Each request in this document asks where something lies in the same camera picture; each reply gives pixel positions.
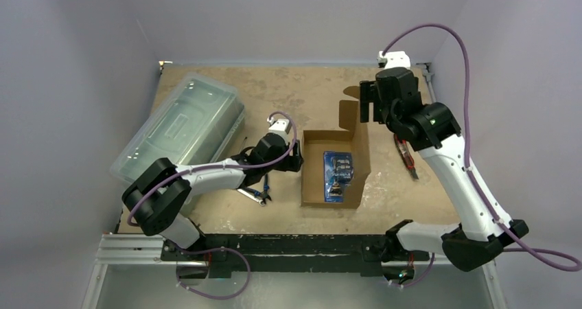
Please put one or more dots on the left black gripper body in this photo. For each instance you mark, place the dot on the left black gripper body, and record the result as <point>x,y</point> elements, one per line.
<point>290,163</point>

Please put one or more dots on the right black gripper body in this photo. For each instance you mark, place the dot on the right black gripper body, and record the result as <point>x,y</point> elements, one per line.
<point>367,101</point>

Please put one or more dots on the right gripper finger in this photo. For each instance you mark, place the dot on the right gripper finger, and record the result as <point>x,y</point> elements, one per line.
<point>367,91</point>
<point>365,110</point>

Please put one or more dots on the brown cardboard express box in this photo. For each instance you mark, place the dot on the brown cardboard express box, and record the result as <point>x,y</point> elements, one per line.
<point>352,136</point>

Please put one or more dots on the red utility knife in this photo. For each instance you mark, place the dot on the red utility knife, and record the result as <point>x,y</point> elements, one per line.
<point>406,156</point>

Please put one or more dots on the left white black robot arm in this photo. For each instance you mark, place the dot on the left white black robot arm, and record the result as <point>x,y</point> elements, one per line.
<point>155,199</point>

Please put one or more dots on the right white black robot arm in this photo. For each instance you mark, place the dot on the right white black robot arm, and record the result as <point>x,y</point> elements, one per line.
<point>485,229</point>

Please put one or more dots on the blue razor blister pack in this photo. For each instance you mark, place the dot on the blue razor blister pack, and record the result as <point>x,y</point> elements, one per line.
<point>337,174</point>

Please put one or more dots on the silver wrench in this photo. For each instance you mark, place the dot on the silver wrench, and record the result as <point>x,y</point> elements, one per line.
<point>253,195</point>

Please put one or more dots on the clear plastic storage bin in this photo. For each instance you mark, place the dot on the clear plastic storage bin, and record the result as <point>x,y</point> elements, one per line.
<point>197,123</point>

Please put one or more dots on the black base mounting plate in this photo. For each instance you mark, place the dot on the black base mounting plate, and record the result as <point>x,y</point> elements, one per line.
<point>366,255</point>

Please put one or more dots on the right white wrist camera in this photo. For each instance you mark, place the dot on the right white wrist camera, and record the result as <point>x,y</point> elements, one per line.
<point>393,59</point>

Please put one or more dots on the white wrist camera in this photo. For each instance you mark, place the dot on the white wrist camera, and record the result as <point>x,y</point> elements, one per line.
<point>280,127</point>
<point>393,59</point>

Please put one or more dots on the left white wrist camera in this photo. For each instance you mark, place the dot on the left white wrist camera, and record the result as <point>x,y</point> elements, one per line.
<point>280,127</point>

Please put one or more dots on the blue handled pliers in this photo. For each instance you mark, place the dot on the blue handled pliers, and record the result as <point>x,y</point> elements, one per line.
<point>265,190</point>

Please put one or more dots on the aluminium frame rail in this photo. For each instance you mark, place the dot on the aluminium frame rail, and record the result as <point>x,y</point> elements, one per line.
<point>129,273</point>

